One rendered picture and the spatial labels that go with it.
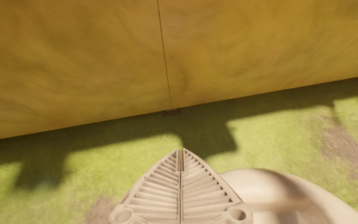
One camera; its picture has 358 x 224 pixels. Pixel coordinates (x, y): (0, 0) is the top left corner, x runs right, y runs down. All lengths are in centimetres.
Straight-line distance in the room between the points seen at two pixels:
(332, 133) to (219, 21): 100
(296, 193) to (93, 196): 85
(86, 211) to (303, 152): 120
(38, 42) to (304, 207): 95
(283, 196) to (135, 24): 68
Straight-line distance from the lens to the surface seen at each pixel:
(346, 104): 154
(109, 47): 60
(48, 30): 63
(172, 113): 95
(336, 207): 58
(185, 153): 18
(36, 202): 109
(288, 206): 54
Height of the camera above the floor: 79
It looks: 55 degrees down
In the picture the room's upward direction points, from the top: 3 degrees counter-clockwise
